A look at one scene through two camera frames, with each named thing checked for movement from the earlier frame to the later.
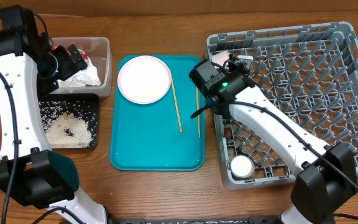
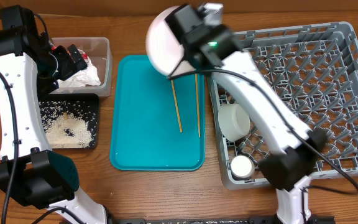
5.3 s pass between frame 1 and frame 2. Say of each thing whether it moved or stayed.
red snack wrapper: stayed
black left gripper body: stayed
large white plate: moved
